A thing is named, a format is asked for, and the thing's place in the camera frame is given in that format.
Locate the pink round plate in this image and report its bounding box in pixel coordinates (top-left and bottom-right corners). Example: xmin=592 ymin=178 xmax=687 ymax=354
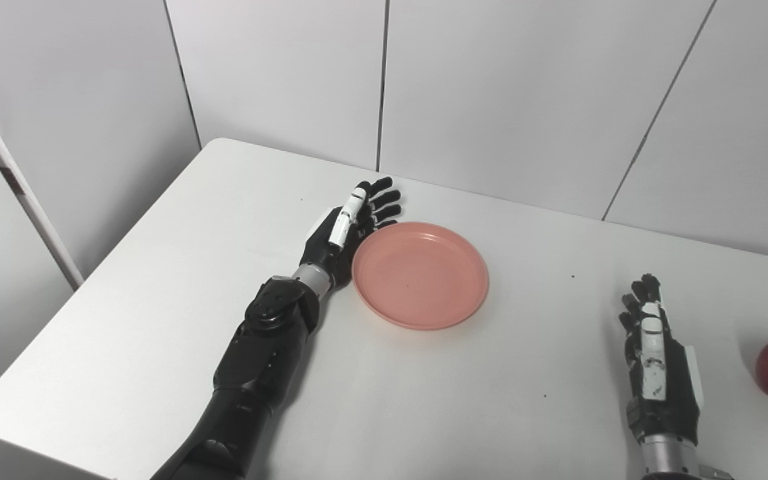
xmin=351 ymin=221 xmax=490 ymax=331

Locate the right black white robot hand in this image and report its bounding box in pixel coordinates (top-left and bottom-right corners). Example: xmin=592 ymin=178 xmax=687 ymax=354
xmin=619 ymin=273 xmax=703 ymax=446

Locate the white partition frame post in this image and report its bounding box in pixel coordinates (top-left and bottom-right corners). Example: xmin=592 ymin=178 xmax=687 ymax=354
xmin=0 ymin=63 xmax=85 ymax=291

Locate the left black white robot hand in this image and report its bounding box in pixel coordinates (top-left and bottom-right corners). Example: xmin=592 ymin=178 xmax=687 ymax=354
xmin=299 ymin=176 xmax=403 ymax=289

